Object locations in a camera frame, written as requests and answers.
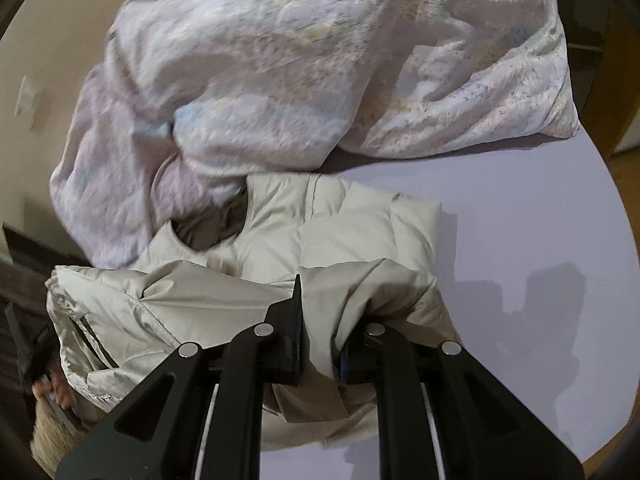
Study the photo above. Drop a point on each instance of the white wall switch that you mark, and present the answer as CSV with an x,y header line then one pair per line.
x,y
27,101

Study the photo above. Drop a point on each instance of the pink floral duvet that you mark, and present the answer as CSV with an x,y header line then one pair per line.
x,y
192,96

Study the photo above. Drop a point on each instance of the person's left hand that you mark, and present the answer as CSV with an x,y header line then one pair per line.
x,y
54,381

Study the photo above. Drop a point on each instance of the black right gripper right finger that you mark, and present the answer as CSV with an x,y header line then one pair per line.
x,y
443,415

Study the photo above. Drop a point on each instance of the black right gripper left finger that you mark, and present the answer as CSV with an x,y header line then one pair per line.
x,y
198,415

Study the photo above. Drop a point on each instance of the cream puffer jacket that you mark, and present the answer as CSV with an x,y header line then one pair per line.
x,y
350,249

